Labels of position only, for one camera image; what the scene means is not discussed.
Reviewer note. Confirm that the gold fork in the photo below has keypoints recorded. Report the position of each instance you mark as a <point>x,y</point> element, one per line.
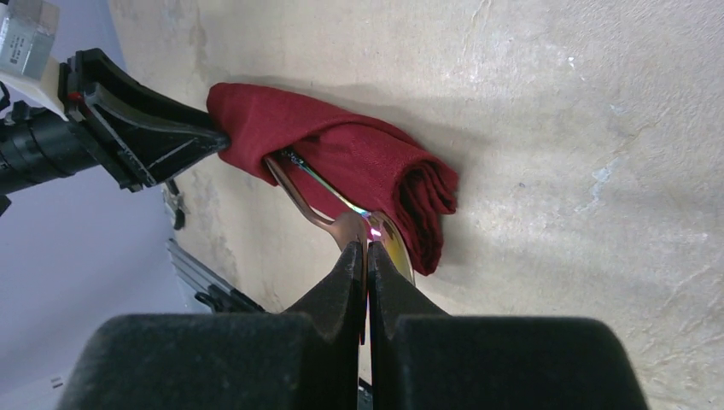
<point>347,227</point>

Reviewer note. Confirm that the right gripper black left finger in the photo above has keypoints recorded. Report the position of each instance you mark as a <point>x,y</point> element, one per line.
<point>303,358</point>

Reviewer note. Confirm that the aluminium rail frame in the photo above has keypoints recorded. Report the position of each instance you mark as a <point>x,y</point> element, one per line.
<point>208,288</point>

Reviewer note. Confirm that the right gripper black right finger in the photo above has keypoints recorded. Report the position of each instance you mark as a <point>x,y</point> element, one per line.
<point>425,358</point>

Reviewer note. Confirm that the dark red cloth napkin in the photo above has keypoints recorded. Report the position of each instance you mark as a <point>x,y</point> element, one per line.
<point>374,164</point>

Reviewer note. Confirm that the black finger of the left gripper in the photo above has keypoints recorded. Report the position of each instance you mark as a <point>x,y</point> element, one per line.
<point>139,136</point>

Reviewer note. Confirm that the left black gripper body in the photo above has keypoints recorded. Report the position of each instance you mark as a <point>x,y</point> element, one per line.
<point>38,146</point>

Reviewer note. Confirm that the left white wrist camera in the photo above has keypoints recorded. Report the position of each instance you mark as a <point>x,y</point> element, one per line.
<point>28,31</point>

